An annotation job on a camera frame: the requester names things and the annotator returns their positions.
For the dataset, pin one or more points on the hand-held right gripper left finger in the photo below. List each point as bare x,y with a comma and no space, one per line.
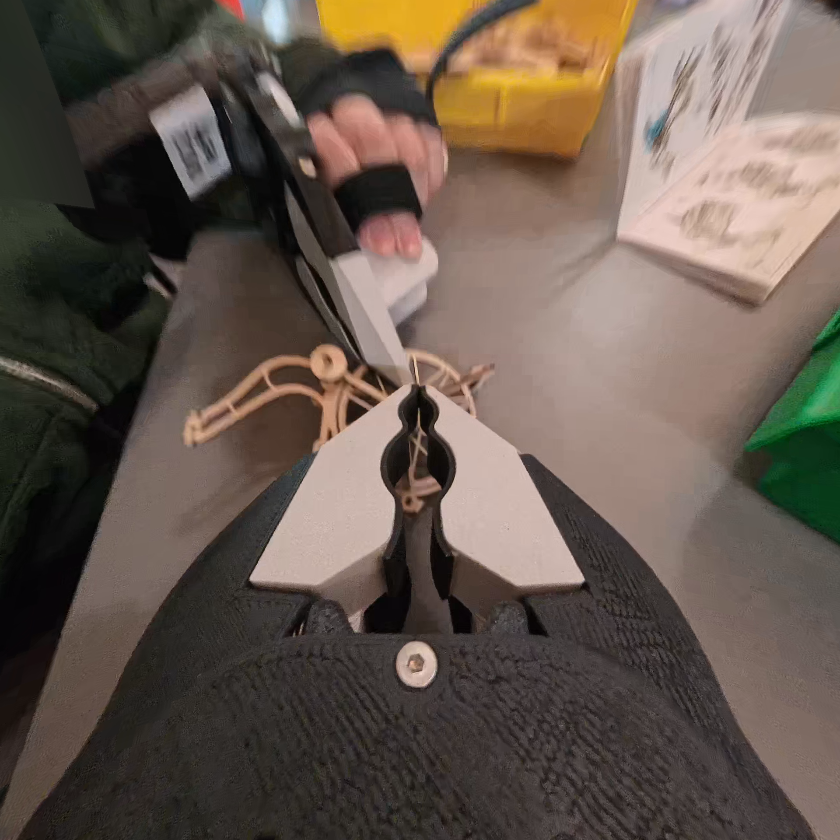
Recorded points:
321,518

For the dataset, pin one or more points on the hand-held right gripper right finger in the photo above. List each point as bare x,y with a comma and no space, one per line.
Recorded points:
512,518

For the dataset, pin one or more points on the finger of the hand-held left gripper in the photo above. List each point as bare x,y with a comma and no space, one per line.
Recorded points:
325,302
371,315

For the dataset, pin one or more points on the wooden bicycle model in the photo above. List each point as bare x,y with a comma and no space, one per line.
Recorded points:
341,377

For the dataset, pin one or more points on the yellow plastic bin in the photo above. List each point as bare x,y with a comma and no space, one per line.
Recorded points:
525,111

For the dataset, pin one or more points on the person's left forearm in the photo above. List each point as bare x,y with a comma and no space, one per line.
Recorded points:
164,59

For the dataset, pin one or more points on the grey desk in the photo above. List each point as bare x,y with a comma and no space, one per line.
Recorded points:
590,394

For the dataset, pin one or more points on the person's left hand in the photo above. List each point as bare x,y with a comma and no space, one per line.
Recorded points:
380,141

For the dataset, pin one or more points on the green plastic bin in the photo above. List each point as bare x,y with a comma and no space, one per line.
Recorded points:
800,459

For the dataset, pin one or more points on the white instruction booklet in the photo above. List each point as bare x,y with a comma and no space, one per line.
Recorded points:
754,216

